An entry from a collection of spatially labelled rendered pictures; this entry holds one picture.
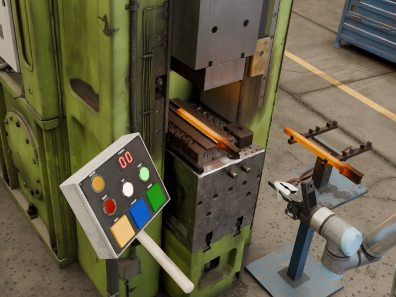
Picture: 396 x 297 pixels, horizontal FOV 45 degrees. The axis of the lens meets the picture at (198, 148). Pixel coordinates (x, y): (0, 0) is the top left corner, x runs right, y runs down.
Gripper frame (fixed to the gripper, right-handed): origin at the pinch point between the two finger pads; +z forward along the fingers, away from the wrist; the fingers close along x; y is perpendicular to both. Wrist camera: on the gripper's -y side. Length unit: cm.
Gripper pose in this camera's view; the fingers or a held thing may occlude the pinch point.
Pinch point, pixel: (277, 182)
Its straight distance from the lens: 185.7
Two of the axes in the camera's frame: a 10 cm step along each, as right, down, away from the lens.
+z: -6.1, -4.8, 6.3
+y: -0.7, 8.3, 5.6
